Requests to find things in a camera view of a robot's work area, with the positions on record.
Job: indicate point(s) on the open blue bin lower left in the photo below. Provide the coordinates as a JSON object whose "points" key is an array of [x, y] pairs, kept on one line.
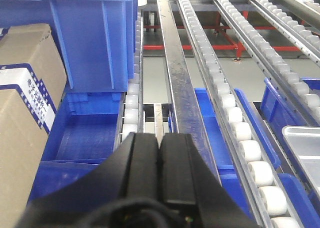
{"points": [[82, 137]]}

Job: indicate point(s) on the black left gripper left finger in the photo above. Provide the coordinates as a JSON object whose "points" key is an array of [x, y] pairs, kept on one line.
{"points": [[119, 192]]}

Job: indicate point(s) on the large blue plastic crate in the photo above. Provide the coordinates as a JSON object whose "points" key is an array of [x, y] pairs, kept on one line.
{"points": [[96, 38]]}

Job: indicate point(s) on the small silver ribbed tray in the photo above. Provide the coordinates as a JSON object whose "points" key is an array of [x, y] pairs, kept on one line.
{"points": [[304, 144]]}

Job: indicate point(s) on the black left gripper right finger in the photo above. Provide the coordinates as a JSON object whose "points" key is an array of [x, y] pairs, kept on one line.
{"points": [[189, 187]]}

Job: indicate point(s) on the brown cardboard box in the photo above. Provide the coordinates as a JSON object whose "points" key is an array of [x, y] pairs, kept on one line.
{"points": [[32, 81]]}

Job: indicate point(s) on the blue bin under rollers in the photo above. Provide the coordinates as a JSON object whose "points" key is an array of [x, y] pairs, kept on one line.
{"points": [[218, 146]]}

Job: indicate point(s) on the blue bin far right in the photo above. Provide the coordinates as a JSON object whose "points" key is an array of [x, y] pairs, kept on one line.
{"points": [[279, 112]]}

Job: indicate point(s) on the steel divider rail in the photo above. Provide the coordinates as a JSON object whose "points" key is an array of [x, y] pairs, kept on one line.
{"points": [[185, 110]]}

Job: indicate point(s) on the white roller track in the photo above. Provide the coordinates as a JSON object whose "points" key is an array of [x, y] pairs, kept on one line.
{"points": [[272, 64], [269, 202]]}

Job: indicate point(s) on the red metal floor frame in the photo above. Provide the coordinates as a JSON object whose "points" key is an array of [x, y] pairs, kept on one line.
{"points": [[220, 36]]}

